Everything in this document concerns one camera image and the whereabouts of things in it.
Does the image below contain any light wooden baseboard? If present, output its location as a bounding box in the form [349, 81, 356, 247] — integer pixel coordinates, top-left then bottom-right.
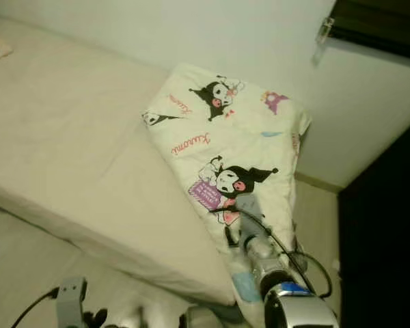
[294, 171, 344, 196]

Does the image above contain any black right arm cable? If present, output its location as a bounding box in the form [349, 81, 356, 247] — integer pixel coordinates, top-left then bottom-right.
[208, 208, 333, 299]

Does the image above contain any silver window handle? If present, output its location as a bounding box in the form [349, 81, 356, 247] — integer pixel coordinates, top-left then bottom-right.
[313, 15, 336, 66]

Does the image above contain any cream cartoon print quilt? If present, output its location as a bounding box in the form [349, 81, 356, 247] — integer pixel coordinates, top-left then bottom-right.
[142, 63, 312, 328]

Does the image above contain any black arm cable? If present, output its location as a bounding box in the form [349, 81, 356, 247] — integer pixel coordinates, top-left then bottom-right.
[208, 208, 333, 299]
[14, 287, 61, 328]

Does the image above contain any cream sheeted mattress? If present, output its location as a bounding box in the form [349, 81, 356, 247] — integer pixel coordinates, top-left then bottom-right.
[0, 17, 240, 305]

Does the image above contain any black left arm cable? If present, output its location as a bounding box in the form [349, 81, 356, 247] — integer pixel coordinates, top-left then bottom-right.
[14, 287, 61, 328]

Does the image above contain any dark window opening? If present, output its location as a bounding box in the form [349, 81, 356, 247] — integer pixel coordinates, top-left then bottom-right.
[328, 0, 410, 64]

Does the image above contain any black cabinet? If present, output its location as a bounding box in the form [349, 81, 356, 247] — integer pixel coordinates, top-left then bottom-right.
[338, 113, 410, 328]

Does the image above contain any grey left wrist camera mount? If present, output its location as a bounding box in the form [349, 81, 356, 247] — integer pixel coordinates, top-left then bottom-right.
[56, 277, 87, 327]

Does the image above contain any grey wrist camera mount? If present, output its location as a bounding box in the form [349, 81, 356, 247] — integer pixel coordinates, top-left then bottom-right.
[56, 277, 87, 327]
[232, 195, 268, 240]

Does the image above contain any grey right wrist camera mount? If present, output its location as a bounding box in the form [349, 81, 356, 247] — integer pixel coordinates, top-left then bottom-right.
[232, 195, 268, 240]

